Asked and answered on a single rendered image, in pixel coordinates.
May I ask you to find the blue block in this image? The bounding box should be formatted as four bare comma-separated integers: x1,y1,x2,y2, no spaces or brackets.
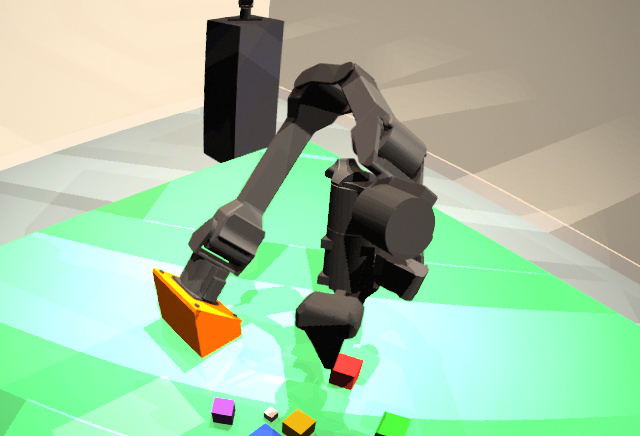
249,423,281,436

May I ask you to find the green block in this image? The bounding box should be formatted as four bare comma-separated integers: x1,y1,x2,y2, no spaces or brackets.
374,412,411,436

